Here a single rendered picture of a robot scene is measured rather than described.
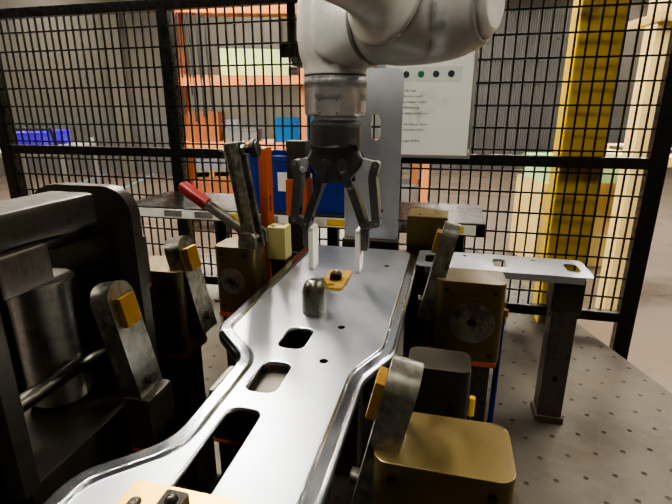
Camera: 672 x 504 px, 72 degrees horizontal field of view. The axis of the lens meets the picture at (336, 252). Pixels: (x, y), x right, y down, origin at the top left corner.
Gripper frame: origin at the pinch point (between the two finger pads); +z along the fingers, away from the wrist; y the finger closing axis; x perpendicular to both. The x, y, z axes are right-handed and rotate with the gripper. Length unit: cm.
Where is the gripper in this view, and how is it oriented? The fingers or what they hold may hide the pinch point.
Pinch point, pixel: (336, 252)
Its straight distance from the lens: 73.2
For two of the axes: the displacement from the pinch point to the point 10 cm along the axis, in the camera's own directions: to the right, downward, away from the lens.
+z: 0.0, 9.6, 3.0
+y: 9.7, 0.7, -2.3
